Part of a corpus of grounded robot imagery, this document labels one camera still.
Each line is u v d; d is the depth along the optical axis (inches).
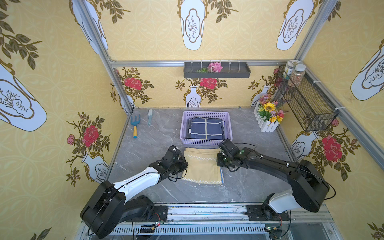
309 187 16.8
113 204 16.3
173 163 26.6
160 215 28.8
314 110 31.6
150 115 46.0
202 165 34.3
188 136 39.4
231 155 26.1
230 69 36.4
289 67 33.6
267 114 38.9
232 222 28.3
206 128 40.7
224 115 43.3
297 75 31.4
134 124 44.6
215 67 34.6
